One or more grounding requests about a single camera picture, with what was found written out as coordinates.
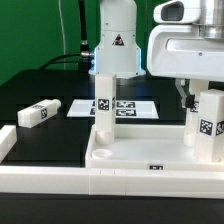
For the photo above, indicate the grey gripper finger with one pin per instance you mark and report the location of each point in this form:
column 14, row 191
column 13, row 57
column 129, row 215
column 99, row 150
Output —
column 187, row 99

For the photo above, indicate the white marker base plate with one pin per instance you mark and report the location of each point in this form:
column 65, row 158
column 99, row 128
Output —
column 124, row 109

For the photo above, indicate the white desk tabletop tray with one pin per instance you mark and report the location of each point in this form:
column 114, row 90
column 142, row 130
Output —
column 145, row 147

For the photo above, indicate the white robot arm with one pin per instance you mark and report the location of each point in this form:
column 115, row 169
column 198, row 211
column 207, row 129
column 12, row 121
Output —
column 117, row 51

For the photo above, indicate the white U-shaped obstacle fence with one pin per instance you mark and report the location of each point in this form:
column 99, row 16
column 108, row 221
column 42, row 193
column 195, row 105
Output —
column 111, row 181

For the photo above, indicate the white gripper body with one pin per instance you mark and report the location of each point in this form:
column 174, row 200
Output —
column 178, row 51

